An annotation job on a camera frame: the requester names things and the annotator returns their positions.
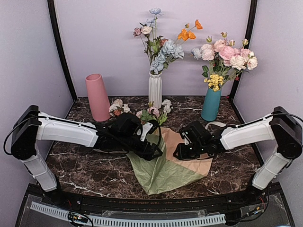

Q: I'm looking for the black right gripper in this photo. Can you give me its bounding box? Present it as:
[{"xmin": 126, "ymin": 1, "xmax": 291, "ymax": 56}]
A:
[{"xmin": 174, "ymin": 141, "xmax": 206, "ymax": 160}]

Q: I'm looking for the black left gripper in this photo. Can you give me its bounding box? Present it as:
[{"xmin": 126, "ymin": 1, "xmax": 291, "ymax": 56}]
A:
[{"xmin": 117, "ymin": 134, "xmax": 163, "ymax": 161}]

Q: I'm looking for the beige ribbon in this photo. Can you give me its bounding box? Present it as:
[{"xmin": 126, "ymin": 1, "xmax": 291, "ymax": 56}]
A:
[{"xmin": 205, "ymin": 121, "xmax": 227, "ymax": 130}]

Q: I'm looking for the flower bouquet green paper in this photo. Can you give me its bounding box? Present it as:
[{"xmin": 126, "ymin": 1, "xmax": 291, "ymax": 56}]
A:
[{"xmin": 109, "ymin": 99, "xmax": 173, "ymax": 126}]

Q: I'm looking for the green wrapping paper sheet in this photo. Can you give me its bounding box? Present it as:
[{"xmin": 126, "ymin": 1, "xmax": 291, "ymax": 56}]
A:
[{"xmin": 127, "ymin": 138, "xmax": 204, "ymax": 195}]

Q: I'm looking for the beige kraft wrapping paper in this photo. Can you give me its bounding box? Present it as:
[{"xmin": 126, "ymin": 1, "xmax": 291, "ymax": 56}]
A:
[{"xmin": 161, "ymin": 127, "xmax": 212, "ymax": 177}]

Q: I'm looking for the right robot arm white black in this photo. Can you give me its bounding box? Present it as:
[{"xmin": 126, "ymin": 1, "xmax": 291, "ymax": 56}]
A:
[{"xmin": 173, "ymin": 106, "xmax": 303, "ymax": 205}]

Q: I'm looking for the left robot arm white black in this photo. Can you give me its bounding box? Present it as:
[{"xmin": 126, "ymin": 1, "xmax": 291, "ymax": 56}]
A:
[{"xmin": 3, "ymin": 105, "xmax": 163, "ymax": 206}]

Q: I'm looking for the pink ceramic vase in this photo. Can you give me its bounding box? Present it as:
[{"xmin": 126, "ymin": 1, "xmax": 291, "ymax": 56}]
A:
[{"xmin": 86, "ymin": 74, "xmax": 110, "ymax": 122}]

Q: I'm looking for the teal vase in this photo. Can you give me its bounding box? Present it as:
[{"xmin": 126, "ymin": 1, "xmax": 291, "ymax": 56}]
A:
[{"xmin": 201, "ymin": 88, "xmax": 222, "ymax": 122}]

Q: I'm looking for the white ribbed vase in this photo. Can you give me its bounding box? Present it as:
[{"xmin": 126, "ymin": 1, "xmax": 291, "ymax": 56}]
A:
[{"xmin": 148, "ymin": 73, "xmax": 162, "ymax": 109}]

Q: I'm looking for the pink peony flower arrangement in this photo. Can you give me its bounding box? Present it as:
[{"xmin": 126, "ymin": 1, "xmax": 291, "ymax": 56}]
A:
[{"xmin": 200, "ymin": 32, "xmax": 258, "ymax": 91}]

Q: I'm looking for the blue and orange flower arrangement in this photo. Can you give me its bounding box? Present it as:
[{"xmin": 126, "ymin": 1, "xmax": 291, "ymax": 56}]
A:
[{"xmin": 133, "ymin": 8, "xmax": 203, "ymax": 75}]

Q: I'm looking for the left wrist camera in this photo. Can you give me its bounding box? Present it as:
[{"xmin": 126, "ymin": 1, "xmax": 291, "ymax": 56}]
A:
[{"xmin": 136, "ymin": 119, "xmax": 160, "ymax": 142}]

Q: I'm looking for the black front table rail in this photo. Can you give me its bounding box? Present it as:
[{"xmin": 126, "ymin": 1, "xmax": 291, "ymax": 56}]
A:
[{"xmin": 26, "ymin": 182, "xmax": 282, "ymax": 215}]

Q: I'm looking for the white slotted cable duct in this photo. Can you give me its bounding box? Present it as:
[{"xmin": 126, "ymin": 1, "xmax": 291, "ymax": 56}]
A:
[{"xmin": 30, "ymin": 202, "xmax": 226, "ymax": 227}]

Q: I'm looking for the black right corner post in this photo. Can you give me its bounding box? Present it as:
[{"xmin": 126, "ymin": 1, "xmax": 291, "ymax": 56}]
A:
[{"xmin": 229, "ymin": 0, "xmax": 258, "ymax": 100}]

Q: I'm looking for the black corner post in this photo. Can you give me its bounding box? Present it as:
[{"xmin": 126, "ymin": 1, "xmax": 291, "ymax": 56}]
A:
[
  {"xmin": 229, "ymin": 0, "xmax": 258, "ymax": 100},
  {"xmin": 47, "ymin": 0, "xmax": 78, "ymax": 102}
]

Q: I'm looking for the black left corner post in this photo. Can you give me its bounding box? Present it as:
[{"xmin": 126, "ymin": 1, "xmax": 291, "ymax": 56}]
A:
[{"xmin": 47, "ymin": 0, "xmax": 78, "ymax": 102}]

